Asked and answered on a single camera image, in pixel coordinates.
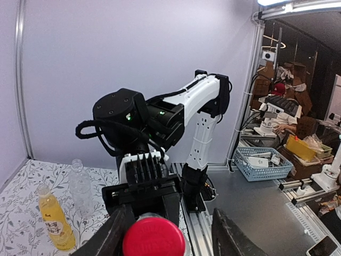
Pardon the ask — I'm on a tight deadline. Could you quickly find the blue plastic basket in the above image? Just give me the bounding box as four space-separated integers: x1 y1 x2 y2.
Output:
233 147 294 182

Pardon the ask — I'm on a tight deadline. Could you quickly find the right aluminium frame post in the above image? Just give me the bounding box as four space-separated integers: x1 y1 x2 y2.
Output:
14 0 34 159

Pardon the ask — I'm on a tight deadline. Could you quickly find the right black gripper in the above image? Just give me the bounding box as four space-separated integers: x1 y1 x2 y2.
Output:
102 174 182 224

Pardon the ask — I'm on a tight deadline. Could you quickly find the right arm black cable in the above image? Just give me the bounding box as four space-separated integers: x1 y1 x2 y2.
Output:
75 119 166 158

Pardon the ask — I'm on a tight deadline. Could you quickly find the cardboard box stack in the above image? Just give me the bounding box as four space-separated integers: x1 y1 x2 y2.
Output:
250 61 312 116

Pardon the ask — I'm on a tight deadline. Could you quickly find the yellow plastic box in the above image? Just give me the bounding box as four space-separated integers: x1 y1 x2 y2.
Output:
286 134 316 162

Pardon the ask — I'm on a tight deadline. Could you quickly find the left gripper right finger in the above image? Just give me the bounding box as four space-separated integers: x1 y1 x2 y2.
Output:
212 208 266 256

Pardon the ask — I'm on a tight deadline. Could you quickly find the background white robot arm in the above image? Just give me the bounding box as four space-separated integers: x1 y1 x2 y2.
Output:
311 145 340 193

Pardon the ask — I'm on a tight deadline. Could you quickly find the person with red cap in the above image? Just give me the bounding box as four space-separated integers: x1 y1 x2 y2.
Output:
269 83 297 139

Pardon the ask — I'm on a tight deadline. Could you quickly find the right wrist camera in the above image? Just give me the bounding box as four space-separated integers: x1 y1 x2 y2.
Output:
118 148 169 187

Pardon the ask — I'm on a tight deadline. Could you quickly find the clear plastic bottle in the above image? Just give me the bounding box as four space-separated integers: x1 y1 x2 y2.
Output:
68 159 94 219

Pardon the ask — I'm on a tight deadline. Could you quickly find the front aluminium rail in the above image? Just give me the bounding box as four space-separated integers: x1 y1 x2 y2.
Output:
170 162 341 256

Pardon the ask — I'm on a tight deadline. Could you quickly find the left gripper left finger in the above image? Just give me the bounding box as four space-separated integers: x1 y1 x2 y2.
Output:
71 205 135 256

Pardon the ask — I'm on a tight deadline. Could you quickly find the smartphone on table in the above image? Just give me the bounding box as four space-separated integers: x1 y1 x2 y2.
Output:
306 236 338 256

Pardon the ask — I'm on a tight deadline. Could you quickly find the floral patterned table mat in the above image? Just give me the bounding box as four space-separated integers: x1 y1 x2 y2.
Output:
0 158 187 256

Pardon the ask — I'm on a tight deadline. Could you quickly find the red bottle cap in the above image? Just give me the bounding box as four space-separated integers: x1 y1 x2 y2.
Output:
122 217 186 256

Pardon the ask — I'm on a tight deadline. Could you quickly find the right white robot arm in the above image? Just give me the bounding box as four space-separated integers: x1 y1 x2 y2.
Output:
79 70 232 223

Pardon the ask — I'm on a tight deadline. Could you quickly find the ceiling light panel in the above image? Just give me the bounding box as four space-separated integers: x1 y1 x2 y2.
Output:
257 0 341 6

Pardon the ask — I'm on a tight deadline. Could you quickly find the yellow juice bottle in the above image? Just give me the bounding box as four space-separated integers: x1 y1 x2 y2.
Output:
37 183 76 251

